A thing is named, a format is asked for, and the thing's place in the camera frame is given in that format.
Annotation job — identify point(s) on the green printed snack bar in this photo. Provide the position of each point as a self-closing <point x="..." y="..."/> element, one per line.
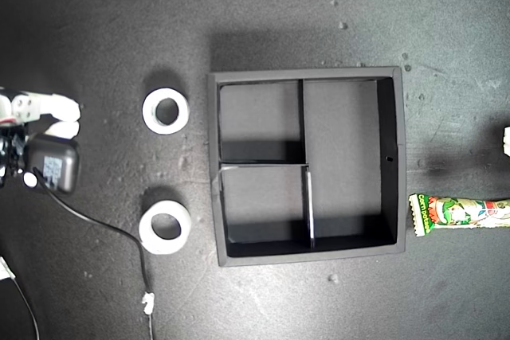
<point x="458" y="210"/>

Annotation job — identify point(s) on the white tape roll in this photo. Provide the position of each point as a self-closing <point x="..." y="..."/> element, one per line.
<point x="144" y="232"/>
<point x="147" y="113"/>

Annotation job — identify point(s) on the black compartment tray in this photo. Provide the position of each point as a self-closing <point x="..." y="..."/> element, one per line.
<point x="342" y="157"/>

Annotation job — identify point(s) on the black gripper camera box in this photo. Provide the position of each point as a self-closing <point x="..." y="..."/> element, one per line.
<point x="63" y="153"/>

